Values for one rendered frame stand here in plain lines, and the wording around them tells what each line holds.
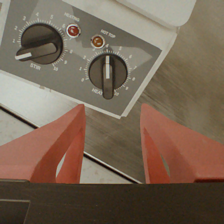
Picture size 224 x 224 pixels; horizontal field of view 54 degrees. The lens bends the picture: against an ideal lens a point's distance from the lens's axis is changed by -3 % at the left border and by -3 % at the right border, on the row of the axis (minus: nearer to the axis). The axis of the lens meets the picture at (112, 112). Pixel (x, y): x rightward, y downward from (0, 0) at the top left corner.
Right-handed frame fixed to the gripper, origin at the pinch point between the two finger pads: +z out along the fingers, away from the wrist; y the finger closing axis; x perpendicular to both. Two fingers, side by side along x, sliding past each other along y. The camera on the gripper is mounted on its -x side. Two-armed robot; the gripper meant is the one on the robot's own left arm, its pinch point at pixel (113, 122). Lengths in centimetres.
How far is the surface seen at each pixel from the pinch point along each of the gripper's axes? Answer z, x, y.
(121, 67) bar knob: 6.8, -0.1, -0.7
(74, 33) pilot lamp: 6.8, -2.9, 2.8
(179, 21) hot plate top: 6.1, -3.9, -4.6
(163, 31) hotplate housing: 7.4, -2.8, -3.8
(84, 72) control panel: 7.2, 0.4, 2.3
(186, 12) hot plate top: 6.6, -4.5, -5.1
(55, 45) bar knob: 5.4, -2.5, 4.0
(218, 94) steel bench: 13.3, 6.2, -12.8
